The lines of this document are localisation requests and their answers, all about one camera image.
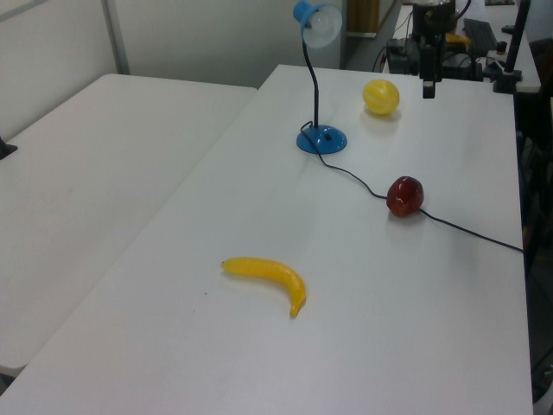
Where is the blue gooseneck desk lamp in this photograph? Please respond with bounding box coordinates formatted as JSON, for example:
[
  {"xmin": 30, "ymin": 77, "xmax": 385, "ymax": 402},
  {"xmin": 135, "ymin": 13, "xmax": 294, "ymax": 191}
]
[{"xmin": 292, "ymin": 0, "xmax": 349, "ymax": 156}]

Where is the thin black lamp cable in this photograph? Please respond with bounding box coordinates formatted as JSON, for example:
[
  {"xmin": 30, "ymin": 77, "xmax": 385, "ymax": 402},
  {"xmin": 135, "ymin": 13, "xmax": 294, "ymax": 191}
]
[{"xmin": 299, "ymin": 120, "xmax": 526, "ymax": 254}]

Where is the yellow toy banana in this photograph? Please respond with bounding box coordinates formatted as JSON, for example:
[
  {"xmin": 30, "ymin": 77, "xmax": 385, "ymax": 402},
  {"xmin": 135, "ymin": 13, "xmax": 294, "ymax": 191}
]
[{"xmin": 220, "ymin": 256, "xmax": 307, "ymax": 320}]

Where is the black equipment box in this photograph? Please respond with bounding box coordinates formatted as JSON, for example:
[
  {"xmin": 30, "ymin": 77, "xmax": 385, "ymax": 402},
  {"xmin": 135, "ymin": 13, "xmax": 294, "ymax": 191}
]
[{"xmin": 385, "ymin": 37, "xmax": 421, "ymax": 75}]

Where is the grey metal partition post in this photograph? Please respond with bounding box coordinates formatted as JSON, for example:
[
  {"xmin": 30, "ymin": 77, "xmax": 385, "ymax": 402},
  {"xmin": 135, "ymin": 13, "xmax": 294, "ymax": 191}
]
[{"xmin": 103, "ymin": 0, "xmax": 131, "ymax": 75}]

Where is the dark red toy apple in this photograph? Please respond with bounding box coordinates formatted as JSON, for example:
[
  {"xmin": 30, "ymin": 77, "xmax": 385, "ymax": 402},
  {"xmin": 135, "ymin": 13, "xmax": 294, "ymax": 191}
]
[{"xmin": 385, "ymin": 175, "xmax": 425, "ymax": 218}]

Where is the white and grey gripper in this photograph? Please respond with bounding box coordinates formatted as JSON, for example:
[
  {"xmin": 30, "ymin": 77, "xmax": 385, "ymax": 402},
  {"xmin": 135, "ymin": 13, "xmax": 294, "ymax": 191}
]
[{"xmin": 416, "ymin": 39, "xmax": 446, "ymax": 99}]

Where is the yellow striped toy melon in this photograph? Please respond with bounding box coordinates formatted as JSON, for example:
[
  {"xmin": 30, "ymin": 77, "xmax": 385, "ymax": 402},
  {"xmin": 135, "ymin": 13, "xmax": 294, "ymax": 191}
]
[{"xmin": 361, "ymin": 79, "xmax": 401, "ymax": 116}]

